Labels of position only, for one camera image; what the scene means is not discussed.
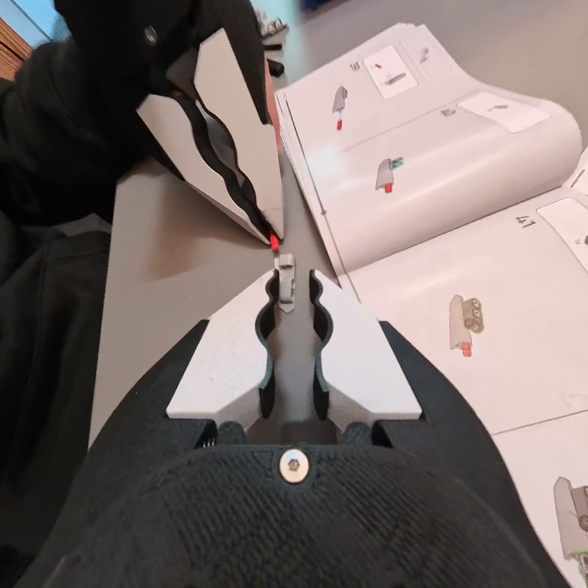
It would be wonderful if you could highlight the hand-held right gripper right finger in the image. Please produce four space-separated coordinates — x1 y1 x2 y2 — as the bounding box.
309 269 423 421

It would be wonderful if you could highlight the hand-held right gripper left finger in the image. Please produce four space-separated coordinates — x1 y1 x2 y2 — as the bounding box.
166 269 281 421

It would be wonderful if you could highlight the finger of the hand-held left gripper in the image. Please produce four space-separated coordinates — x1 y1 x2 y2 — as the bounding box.
137 91 273 245
195 28 285 243

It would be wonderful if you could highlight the small grey toy brick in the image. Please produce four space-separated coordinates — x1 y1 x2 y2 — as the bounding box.
275 254 297 314

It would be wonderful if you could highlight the person's left forearm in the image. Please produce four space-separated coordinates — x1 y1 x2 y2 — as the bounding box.
0 41 184 226

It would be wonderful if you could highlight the person's left hand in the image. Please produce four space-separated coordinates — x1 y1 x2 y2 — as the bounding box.
264 60 279 148

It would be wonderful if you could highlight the wooden furniture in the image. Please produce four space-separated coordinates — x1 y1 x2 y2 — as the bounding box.
0 16 35 83

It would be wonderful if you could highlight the heap of grey toy bricks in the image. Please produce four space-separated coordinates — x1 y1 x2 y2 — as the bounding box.
255 11 290 38

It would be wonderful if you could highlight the white instruction booklet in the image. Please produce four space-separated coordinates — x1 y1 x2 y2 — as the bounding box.
275 23 588 588

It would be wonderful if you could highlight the person's dark clothing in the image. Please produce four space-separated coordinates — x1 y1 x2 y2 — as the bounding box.
0 216 113 588

